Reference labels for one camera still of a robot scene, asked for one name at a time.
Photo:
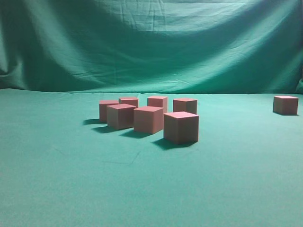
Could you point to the pink cube placed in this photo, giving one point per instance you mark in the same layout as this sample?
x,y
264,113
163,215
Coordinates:
x,y
103,108
158,101
185,105
120,116
130,101

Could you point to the pink cube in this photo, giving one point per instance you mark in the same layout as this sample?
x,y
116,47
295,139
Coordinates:
x,y
148,119

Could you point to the pink cube column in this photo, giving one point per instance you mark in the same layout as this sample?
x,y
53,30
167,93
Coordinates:
x,y
285,105
181,127

